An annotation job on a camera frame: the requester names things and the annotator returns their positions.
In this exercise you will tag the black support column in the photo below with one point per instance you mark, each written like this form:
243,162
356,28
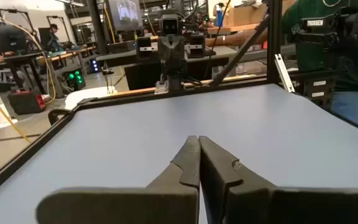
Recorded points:
97,28

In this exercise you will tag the black display screen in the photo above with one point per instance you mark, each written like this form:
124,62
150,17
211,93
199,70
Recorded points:
126,14

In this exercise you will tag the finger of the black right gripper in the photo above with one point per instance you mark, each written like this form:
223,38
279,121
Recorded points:
145,48
194,46

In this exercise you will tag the black diagonal frame strut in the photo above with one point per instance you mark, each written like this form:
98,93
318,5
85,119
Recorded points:
241,52

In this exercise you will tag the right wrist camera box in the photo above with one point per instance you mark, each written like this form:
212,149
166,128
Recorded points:
169,26

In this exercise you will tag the black device blue lights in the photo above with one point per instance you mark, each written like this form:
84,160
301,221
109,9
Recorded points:
94,66

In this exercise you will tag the black computer green lights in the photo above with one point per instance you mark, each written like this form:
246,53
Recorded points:
75,81

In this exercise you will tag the brown cardboard box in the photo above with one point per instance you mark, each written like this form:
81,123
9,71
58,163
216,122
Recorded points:
244,15

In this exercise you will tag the blue bottle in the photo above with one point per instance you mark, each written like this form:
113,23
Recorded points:
219,15

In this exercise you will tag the white round base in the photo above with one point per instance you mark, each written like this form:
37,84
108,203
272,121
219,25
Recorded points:
89,95

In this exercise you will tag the wooden top work table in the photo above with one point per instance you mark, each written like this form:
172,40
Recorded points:
70,53

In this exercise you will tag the person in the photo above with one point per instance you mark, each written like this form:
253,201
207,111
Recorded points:
292,15
53,39

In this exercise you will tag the black table frame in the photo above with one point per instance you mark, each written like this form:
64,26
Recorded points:
274,46

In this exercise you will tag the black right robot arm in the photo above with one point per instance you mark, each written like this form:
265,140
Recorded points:
176,87

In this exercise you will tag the black and red case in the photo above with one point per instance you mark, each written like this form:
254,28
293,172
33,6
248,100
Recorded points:
23,102

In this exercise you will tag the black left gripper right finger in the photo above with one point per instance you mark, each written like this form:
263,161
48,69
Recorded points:
228,199

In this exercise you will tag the wooden table side board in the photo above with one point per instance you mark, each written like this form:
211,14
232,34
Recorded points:
135,91

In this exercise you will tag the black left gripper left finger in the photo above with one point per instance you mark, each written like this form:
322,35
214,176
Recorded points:
166,205

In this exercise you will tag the black work table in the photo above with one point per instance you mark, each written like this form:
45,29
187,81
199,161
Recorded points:
20,57

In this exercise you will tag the black desk panel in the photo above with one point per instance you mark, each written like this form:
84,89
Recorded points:
145,74

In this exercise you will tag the white metal bracket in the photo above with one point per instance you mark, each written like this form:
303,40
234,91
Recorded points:
284,73

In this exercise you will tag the grey desk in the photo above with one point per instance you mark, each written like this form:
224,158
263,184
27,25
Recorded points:
225,53

